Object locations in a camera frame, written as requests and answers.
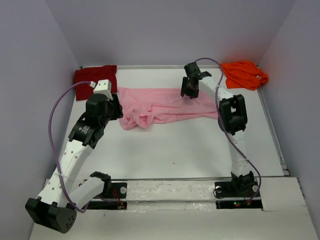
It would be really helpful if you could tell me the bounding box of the pink t shirt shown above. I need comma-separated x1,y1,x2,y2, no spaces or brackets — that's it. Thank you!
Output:
117,87,218,130

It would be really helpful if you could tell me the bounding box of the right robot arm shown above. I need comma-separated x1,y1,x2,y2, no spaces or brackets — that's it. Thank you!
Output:
180,61,261,196

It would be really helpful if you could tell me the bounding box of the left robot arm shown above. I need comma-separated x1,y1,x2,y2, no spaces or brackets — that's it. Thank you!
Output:
25,93,123,234

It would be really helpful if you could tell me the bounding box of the dark red folded t shirt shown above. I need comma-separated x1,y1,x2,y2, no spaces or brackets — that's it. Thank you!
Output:
73,65,118,101

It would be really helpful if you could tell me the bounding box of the orange t shirt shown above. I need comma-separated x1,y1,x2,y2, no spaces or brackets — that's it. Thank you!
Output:
221,61,269,91

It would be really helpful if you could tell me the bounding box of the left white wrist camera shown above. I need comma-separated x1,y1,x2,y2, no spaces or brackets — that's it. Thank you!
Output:
89,79,113,100

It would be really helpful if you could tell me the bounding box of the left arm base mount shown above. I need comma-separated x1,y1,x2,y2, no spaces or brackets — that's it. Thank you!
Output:
87,181,128,210

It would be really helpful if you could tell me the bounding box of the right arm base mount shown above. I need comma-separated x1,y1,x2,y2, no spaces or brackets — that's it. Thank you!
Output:
212,172,263,210

